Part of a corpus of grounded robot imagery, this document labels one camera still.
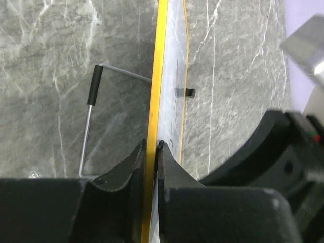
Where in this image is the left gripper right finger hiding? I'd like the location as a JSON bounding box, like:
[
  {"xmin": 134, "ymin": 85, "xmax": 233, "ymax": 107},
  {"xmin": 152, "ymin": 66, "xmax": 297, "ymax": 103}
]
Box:
[{"xmin": 157, "ymin": 141, "xmax": 302, "ymax": 242}]

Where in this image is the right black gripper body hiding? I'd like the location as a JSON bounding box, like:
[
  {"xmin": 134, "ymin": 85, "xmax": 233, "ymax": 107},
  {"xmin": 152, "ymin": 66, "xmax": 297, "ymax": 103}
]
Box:
[{"xmin": 278, "ymin": 111, "xmax": 323, "ymax": 233}]

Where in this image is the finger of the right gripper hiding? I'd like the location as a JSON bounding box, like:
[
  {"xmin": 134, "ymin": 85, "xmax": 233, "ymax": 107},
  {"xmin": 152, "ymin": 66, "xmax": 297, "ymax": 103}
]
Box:
[{"xmin": 199, "ymin": 110, "xmax": 299, "ymax": 192}]

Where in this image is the wire whiteboard stand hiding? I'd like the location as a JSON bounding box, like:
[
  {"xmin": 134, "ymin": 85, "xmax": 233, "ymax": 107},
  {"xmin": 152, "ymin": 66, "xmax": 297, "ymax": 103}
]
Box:
[{"xmin": 78, "ymin": 63, "xmax": 196, "ymax": 179}]

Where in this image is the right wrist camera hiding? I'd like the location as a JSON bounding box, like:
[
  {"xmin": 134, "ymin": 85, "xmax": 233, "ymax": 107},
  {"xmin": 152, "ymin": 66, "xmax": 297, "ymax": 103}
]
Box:
[{"xmin": 280, "ymin": 14, "xmax": 323, "ymax": 115}]

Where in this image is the yellow framed whiteboard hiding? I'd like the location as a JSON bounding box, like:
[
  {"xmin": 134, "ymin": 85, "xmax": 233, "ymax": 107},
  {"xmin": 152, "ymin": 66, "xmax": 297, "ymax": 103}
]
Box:
[{"xmin": 141, "ymin": 1, "xmax": 189, "ymax": 242}]

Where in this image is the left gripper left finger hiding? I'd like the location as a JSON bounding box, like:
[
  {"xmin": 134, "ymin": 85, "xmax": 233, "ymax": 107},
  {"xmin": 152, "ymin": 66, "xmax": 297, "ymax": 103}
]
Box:
[{"xmin": 1, "ymin": 141, "xmax": 146, "ymax": 242}]

